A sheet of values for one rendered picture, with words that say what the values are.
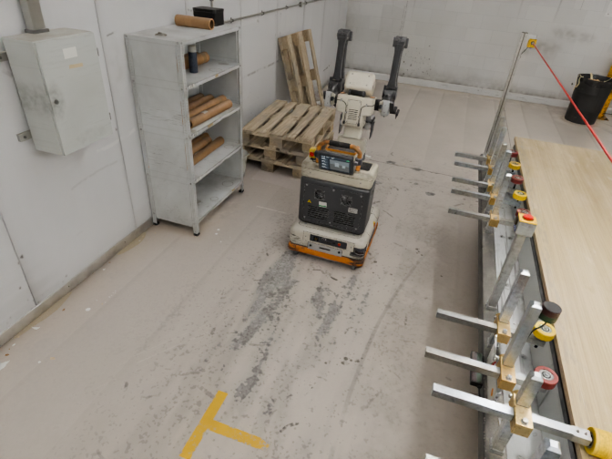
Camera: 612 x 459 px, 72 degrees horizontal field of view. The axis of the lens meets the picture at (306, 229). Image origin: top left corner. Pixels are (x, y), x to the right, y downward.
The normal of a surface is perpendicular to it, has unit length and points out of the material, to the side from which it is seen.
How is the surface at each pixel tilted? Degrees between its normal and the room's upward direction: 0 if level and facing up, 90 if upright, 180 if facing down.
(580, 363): 0
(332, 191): 90
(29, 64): 90
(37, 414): 0
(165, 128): 90
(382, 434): 0
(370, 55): 90
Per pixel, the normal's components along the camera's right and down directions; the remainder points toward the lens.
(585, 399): 0.07, -0.83
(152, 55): -0.32, 0.50
